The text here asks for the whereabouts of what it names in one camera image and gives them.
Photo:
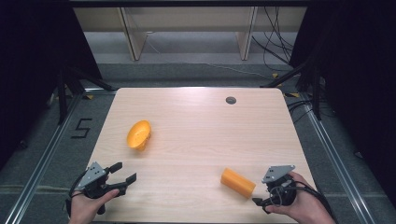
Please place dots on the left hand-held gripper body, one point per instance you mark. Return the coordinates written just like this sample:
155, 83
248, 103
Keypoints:
92, 174

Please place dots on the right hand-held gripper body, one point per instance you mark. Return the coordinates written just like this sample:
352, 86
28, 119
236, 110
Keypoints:
278, 183

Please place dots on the orange plastic cup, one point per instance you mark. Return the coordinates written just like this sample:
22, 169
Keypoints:
238, 182

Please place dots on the person's right hand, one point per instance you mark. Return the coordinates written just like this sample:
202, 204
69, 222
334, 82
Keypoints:
306, 203

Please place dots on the light wooden shelf unit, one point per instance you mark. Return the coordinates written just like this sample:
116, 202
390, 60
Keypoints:
186, 18

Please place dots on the dark curtain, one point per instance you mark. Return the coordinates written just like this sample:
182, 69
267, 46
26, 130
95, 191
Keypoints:
358, 93
31, 77

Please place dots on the person's left hand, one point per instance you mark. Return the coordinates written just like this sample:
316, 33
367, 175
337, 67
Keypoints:
85, 207

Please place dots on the aluminium floor rail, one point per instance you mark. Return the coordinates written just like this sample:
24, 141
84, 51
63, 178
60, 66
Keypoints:
46, 155
336, 161

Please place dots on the orange plastic bowl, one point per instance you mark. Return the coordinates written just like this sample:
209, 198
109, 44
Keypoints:
138, 135

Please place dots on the black metal stand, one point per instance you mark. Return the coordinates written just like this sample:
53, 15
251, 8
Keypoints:
63, 93
316, 90

